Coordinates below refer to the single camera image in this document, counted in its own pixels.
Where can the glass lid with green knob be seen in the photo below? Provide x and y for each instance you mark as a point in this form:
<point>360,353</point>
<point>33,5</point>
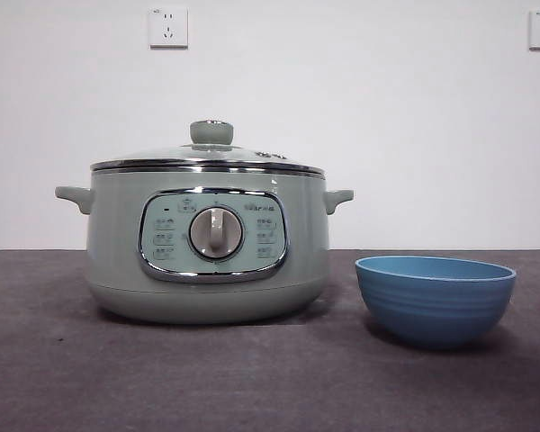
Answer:
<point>210,131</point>

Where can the pale green electric steamer pot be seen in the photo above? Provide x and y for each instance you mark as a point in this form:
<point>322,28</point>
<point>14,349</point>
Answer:
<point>117,252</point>

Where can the blue ribbed bowl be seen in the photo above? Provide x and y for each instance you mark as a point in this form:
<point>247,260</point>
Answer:
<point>434,310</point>

